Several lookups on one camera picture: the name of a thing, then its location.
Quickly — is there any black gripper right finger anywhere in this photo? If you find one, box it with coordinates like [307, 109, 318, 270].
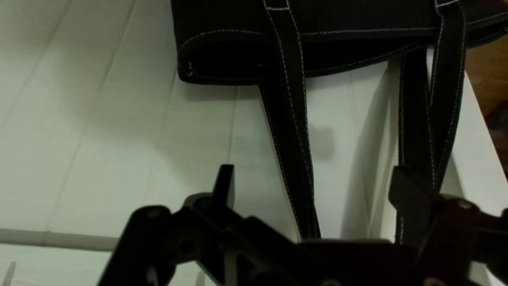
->
[387, 165, 508, 286]

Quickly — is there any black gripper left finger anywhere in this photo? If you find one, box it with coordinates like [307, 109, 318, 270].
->
[95, 163, 303, 286]

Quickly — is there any black tote bag white stitching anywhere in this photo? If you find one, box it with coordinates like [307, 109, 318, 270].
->
[170, 0, 508, 248]

